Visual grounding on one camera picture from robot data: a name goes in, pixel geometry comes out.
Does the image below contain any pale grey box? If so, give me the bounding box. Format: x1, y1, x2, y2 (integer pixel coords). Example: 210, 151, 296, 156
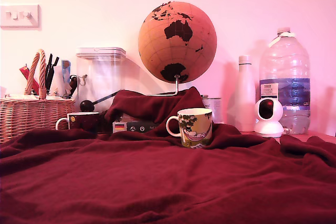
120, 113, 158, 124

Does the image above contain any tin can with script label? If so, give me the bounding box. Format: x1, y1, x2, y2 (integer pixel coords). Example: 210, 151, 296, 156
201, 95, 223, 124

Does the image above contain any cork globe on metal stand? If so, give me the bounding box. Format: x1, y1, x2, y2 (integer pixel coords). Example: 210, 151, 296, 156
138, 1, 218, 97

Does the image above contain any box with German flag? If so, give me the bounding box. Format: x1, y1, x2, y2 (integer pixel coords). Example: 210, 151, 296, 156
112, 121, 161, 134

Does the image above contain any clear container with white lid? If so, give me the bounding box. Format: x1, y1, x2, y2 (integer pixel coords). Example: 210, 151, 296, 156
75, 47, 127, 112

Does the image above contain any white insulated bottle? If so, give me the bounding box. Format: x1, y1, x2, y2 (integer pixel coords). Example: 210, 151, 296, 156
235, 55, 257, 132

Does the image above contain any black knob with rod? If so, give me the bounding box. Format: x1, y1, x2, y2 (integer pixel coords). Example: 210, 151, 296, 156
79, 90, 122, 112

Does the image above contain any dark red blanket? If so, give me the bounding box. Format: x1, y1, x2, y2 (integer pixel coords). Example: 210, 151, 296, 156
0, 86, 336, 224

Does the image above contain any blue and white packet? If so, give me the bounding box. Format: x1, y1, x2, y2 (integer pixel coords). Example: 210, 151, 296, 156
61, 60, 71, 85

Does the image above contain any large clear water bottle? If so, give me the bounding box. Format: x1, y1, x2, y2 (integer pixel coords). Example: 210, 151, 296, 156
259, 26, 311, 135

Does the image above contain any red packet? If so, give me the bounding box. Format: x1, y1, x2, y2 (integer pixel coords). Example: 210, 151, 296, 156
18, 64, 39, 95

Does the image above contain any illustrated mug with white handle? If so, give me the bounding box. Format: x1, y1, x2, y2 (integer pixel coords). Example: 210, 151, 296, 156
165, 108, 213, 150

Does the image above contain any dark mug with white handle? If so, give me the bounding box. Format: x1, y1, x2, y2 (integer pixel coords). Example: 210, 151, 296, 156
55, 112, 100, 133

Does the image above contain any dark brown tool handle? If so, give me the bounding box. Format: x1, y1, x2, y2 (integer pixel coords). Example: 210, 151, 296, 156
68, 74, 79, 96

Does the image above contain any small white round camera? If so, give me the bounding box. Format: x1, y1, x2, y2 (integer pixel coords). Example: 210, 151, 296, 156
254, 98, 285, 138

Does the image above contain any black utensil handle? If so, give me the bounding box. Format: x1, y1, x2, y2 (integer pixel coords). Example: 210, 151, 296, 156
50, 56, 60, 78
45, 53, 53, 91

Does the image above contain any wicker basket with handle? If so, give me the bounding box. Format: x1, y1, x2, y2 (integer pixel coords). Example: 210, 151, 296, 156
0, 49, 76, 143

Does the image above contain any white wall switch plate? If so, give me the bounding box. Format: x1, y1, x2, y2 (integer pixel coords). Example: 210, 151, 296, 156
0, 4, 40, 28

